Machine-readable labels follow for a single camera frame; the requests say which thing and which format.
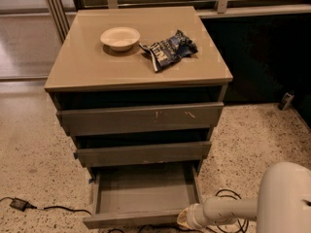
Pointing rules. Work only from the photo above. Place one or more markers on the white bowl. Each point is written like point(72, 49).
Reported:
point(120, 38)

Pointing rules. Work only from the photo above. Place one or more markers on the blue chip bag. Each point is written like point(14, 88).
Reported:
point(170, 51)

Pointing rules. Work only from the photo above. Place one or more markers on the grey three-drawer cabinet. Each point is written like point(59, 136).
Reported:
point(89, 75)

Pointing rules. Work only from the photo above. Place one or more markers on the grey drawer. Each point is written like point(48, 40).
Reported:
point(140, 119)
point(118, 156)
point(142, 194)

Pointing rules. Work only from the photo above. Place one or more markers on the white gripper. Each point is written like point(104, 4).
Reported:
point(195, 213)

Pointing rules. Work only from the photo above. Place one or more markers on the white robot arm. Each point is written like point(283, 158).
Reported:
point(283, 205)

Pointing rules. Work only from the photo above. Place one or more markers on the black power adapter with cable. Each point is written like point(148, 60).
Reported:
point(22, 205)

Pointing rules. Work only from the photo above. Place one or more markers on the grey bottom drawer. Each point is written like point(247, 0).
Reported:
point(142, 194)

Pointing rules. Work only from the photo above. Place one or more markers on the grey top drawer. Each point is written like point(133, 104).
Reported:
point(140, 119)

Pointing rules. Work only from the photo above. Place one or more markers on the grey middle drawer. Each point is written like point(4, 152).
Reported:
point(118, 156)

